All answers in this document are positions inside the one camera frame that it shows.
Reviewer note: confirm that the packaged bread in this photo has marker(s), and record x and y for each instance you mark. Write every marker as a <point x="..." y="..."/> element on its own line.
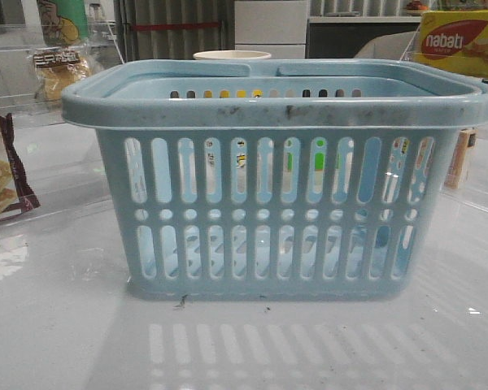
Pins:
<point x="58" y="67"/>

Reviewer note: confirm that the light blue plastic basket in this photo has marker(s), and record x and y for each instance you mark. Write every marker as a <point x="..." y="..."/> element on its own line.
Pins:
<point x="274" y="179"/>

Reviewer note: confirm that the cream paper cup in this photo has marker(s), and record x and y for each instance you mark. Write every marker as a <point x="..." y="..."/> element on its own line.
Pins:
<point x="239" y="55"/>

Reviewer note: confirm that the white cabinet in background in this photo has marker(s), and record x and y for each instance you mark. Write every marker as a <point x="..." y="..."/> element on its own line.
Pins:
<point x="276" y="27"/>

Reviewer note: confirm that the brown small box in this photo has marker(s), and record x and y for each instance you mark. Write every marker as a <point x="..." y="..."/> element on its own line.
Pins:
<point x="457" y="173"/>

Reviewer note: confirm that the maroon cracker snack bag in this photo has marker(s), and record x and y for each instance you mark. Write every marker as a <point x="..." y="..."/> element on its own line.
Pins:
<point x="16" y="196"/>

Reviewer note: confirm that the green yellow cartoon snack bag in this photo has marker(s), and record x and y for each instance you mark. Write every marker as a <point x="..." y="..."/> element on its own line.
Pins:
<point x="63" y="22"/>

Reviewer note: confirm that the clear acrylic left shelf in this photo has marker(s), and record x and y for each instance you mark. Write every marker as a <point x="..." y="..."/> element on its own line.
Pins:
<point x="31" y="94"/>

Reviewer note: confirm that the yellow nabati wafer box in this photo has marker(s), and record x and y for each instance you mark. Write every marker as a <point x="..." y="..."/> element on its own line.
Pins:
<point x="469" y="22"/>

